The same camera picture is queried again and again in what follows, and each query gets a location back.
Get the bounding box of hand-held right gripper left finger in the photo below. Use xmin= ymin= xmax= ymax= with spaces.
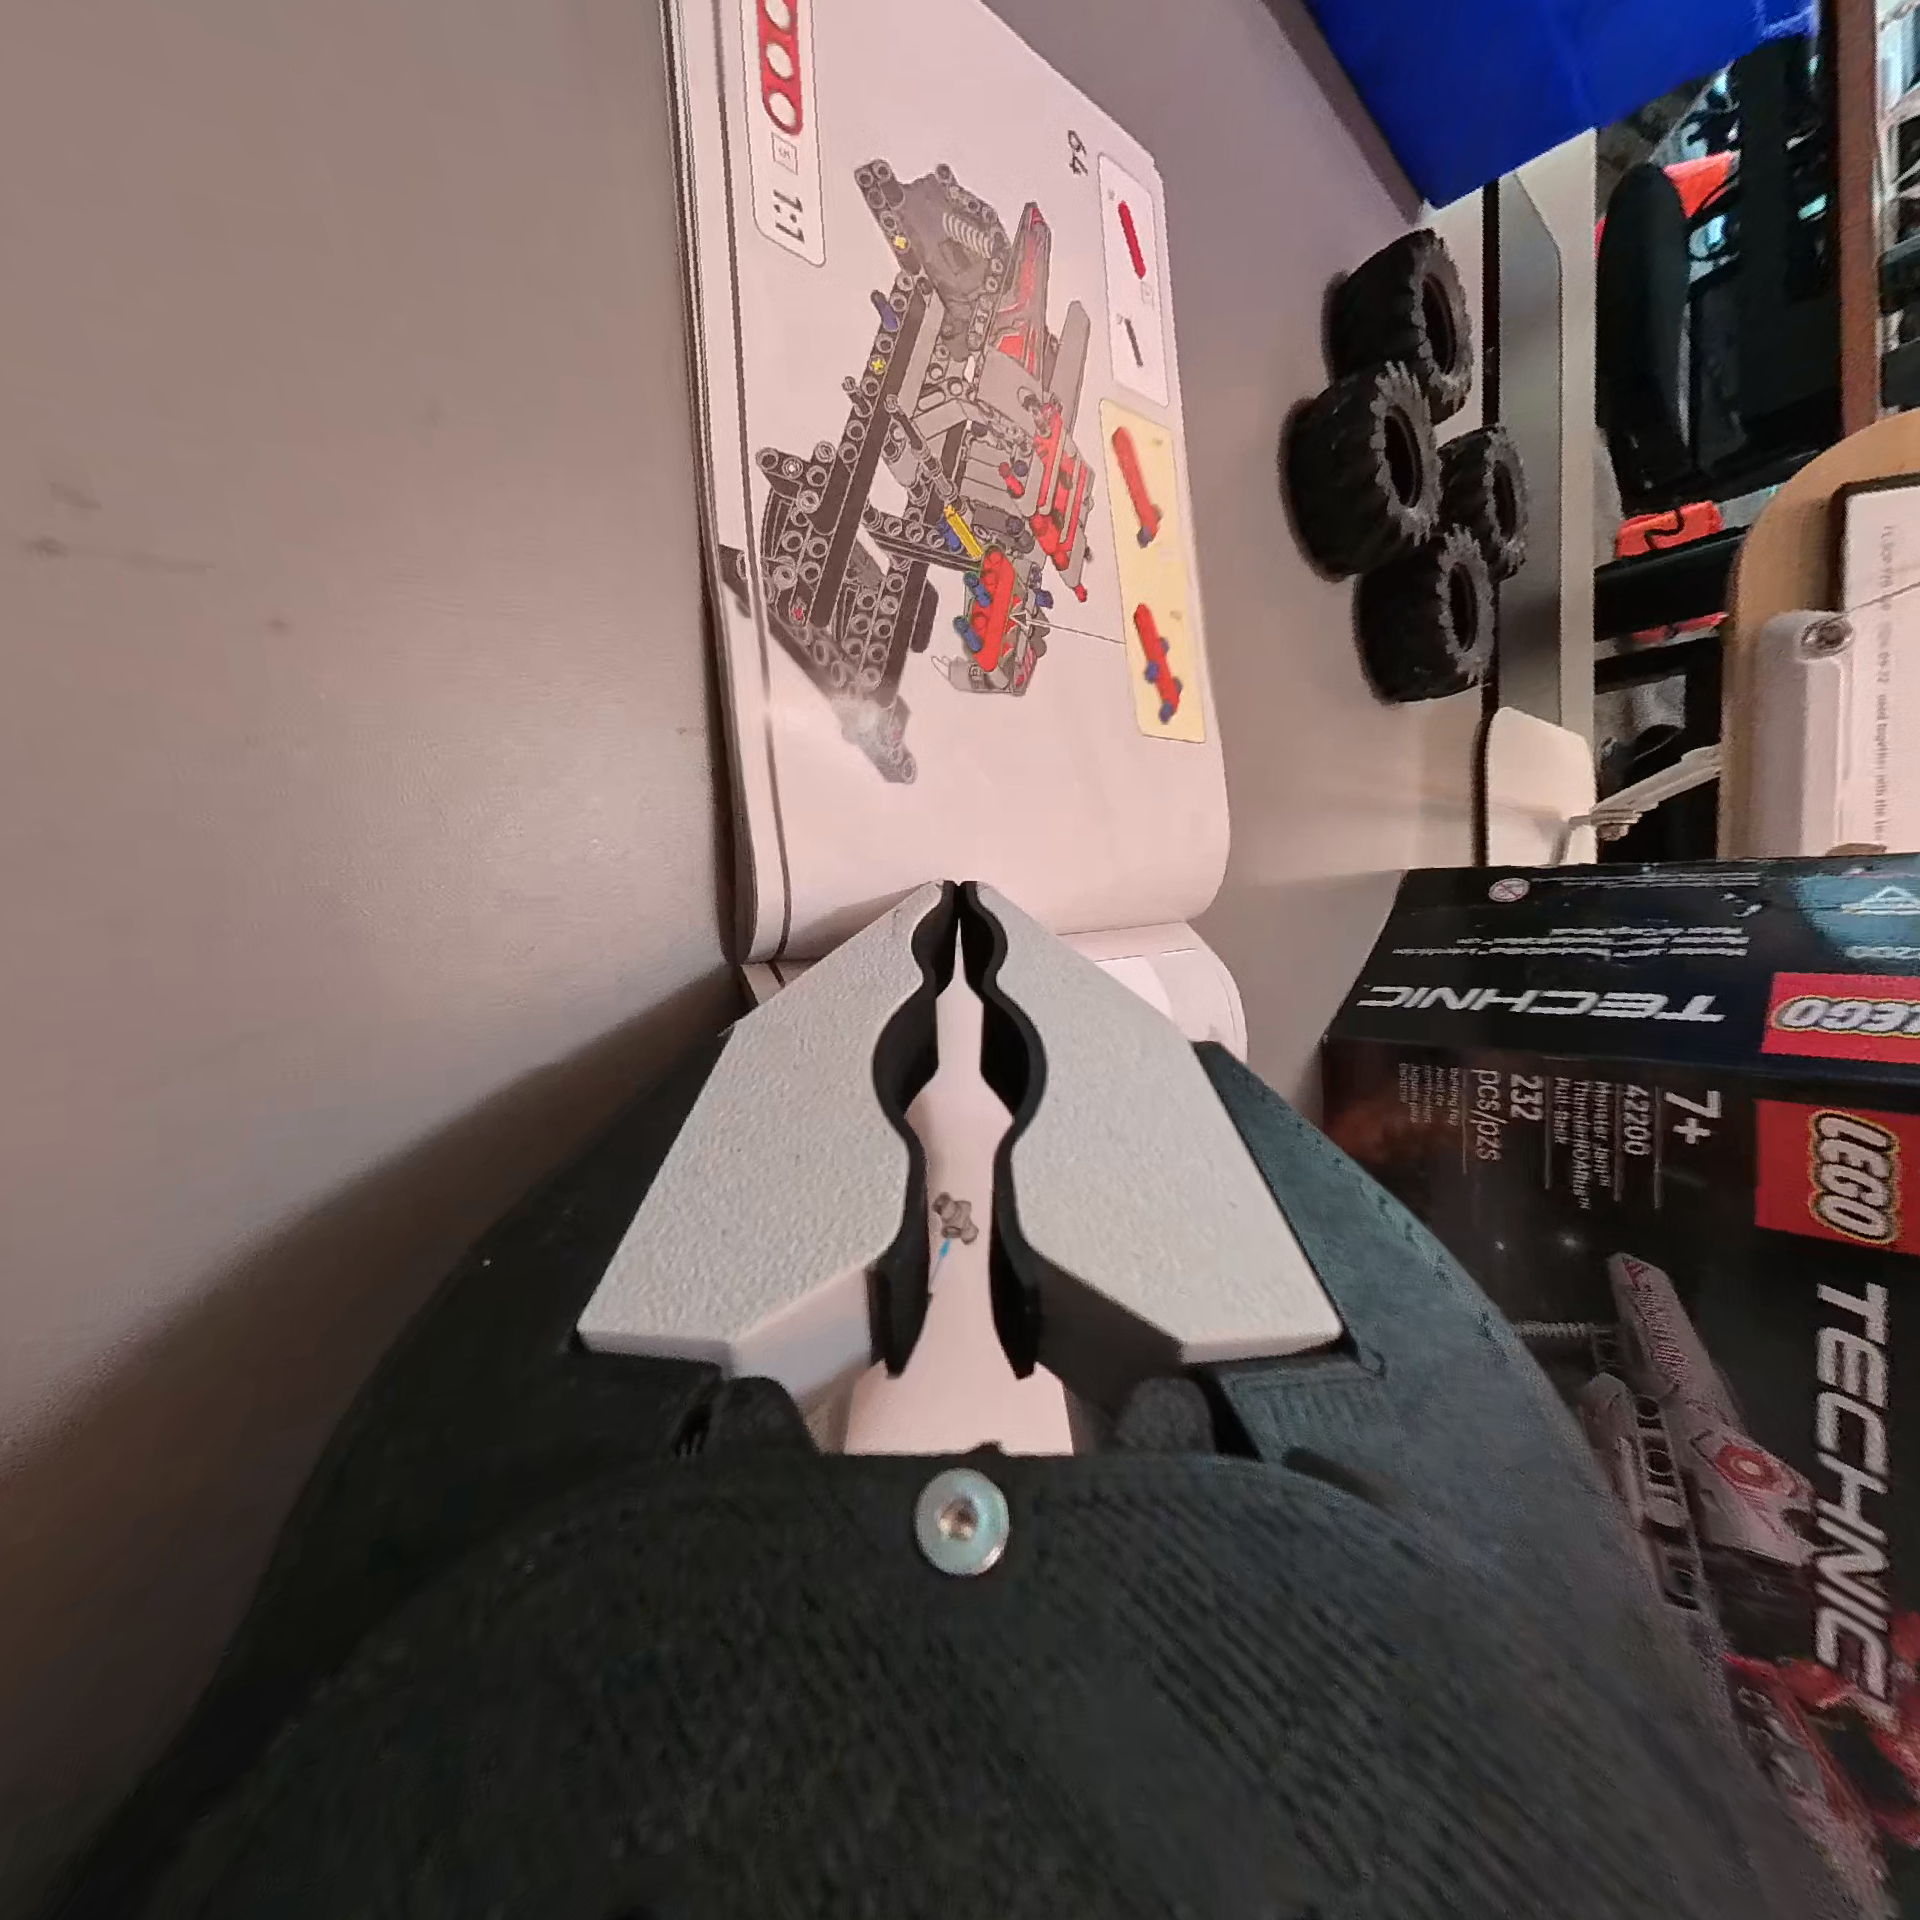
xmin=573 ymin=881 xmax=962 ymax=1379

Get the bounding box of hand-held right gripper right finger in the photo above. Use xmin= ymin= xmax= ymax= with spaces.
xmin=960 ymin=878 xmax=1348 ymax=1379

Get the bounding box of blue plastic bin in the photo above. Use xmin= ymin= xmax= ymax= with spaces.
xmin=1295 ymin=0 xmax=1824 ymax=211

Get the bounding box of black building set box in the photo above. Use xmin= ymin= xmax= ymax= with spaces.
xmin=1315 ymin=852 xmax=1920 ymax=1920

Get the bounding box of black office chair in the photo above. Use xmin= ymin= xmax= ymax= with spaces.
xmin=1591 ymin=155 xmax=1847 ymax=508

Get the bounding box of white paper sheet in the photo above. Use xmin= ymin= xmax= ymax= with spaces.
xmin=1831 ymin=476 xmax=1920 ymax=845

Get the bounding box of grey desk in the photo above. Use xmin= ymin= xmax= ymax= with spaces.
xmin=0 ymin=0 xmax=1510 ymax=1920

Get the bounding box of building instruction booklet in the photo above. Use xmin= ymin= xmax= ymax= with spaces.
xmin=660 ymin=0 xmax=1249 ymax=1457

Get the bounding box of white plastic bracket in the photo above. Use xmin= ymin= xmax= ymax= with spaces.
xmin=1724 ymin=605 xmax=1900 ymax=860

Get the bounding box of round wooden board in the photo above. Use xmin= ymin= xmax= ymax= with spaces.
xmin=1715 ymin=420 xmax=1920 ymax=864

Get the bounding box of white metal stand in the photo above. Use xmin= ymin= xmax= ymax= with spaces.
xmin=1476 ymin=163 xmax=1602 ymax=867

